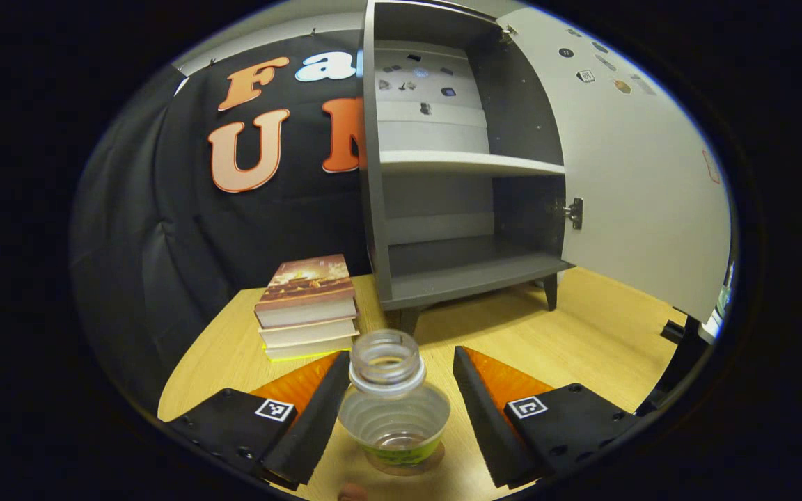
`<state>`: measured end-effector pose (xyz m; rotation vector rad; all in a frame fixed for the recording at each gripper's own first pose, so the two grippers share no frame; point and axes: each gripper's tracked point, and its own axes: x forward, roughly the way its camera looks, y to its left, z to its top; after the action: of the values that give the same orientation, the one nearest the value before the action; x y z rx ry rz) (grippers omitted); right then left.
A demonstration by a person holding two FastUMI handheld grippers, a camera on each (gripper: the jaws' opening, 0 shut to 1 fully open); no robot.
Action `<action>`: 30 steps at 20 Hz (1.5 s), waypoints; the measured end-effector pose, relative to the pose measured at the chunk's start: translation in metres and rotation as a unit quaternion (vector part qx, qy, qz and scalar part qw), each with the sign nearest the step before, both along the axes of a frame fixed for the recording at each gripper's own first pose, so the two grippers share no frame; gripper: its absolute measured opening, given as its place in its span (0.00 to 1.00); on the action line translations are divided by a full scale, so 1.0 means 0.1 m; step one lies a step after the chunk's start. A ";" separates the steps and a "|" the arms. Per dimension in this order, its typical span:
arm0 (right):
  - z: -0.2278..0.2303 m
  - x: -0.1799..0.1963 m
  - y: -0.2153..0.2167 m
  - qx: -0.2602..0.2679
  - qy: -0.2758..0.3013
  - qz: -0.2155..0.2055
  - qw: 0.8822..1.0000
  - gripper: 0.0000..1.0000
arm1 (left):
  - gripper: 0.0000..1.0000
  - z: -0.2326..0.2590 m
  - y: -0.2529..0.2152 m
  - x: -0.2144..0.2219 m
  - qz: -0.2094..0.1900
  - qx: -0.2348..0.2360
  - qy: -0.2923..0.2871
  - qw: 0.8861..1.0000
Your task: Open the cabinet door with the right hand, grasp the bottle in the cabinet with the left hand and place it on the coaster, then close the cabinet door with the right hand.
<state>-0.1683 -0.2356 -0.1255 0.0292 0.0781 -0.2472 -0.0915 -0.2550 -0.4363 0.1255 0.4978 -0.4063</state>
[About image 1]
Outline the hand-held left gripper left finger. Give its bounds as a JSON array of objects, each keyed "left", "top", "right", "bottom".
[{"left": 164, "top": 350, "right": 352, "bottom": 488}]

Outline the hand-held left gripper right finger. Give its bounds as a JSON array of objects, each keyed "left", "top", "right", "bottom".
[{"left": 453, "top": 346, "right": 642, "bottom": 489}]

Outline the brown round coaster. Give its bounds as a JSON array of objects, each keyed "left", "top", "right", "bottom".
[{"left": 370, "top": 442, "right": 448, "bottom": 478}]

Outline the green label plastic bottle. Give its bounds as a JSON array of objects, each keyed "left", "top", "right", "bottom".
[{"left": 337, "top": 329, "right": 452, "bottom": 471}]

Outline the white cabinet door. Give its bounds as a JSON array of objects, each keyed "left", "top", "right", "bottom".
[{"left": 497, "top": 6, "right": 732, "bottom": 324}]

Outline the white cabinet shelf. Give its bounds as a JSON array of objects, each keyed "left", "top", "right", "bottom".
[{"left": 379, "top": 150, "right": 567, "bottom": 177}]

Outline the brown cover book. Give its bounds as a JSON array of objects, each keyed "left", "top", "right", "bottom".
[{"left": 255, "top": 253, "right": 359, "bottom": 329}]

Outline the black backdrop cloth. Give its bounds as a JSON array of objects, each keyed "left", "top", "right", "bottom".
[{"left": 70, "top": 31, "right": 718, "bottom": 418}]

